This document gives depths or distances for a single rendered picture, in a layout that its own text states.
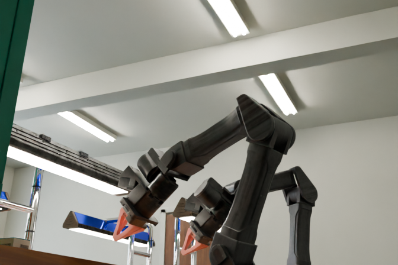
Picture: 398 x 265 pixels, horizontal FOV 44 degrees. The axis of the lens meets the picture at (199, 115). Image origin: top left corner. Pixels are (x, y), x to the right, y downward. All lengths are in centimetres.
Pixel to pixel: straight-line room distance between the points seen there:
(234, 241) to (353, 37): 329
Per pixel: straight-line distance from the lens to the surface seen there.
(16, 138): 124
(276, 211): 618
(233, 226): 99
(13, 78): 80
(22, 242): 87
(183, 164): 112
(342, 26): 421
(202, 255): 635
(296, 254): 156
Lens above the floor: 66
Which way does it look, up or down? 23 degrees up
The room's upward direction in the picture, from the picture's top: 1 degrees clockwise
